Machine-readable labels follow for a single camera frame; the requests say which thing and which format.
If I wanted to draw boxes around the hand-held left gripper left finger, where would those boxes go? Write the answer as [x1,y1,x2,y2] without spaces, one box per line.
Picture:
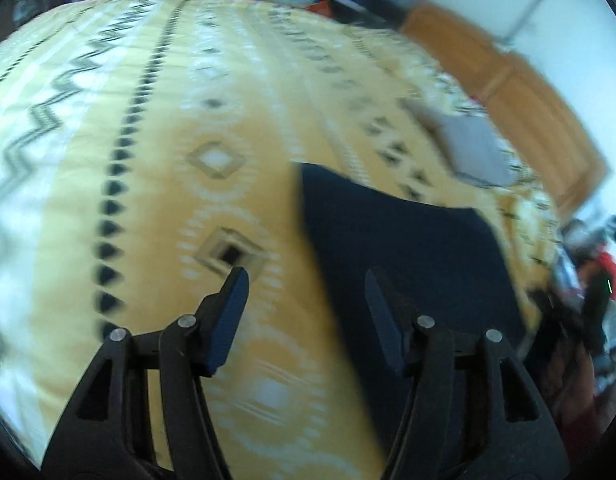
[40,266,249,480]

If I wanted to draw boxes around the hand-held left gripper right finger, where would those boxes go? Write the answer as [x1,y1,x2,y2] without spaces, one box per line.
[364,267,571,480]

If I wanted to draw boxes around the dark navy pants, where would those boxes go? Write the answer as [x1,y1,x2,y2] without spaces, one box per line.
[293,161,531,480]

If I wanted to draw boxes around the yellow zigzag patterned bedsheet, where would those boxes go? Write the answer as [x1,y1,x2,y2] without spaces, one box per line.
[0,0,564,476]

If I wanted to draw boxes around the dark blurred object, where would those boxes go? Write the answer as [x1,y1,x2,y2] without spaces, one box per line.
[530,287,589,361]

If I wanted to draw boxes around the grey folded cloth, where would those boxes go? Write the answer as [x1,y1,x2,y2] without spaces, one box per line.
[403,100,519,188]

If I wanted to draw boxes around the wooden headboard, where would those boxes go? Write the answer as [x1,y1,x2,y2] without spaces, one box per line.
[400,2,611,221]

